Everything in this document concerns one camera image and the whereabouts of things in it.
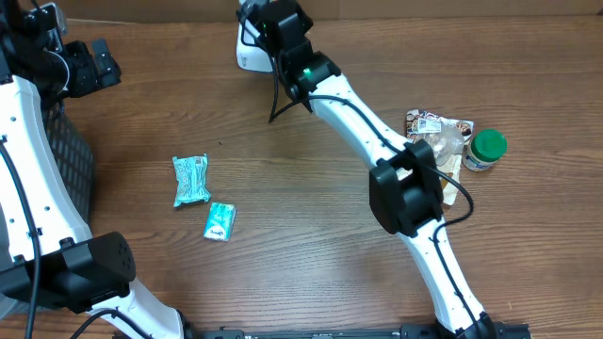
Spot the teal snack packet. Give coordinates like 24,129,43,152
172,153,211,208

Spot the teal tissue pack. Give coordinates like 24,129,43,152
204,202,236,242

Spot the brown clear snack bag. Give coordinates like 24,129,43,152
406,109,474,182

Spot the green lid jar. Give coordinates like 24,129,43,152
462,129,508,171

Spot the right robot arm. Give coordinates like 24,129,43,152
236,0,498,338

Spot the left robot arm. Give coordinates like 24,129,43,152
1,1,194,338

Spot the white barcode scanner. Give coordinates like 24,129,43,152
236,19,273,73

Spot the grey plastic shopping basket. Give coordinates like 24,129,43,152
0,98,96,316

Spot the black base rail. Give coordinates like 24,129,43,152
197,322,531,339

